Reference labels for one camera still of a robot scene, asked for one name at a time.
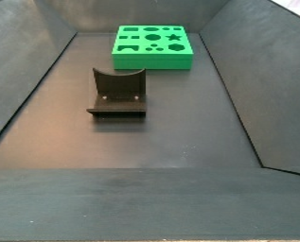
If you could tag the black curved cradle stand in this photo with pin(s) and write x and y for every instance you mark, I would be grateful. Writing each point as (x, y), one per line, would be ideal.
(121, 93)

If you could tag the green shape sorter block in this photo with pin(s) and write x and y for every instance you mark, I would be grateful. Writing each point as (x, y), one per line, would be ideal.
(151, 47)

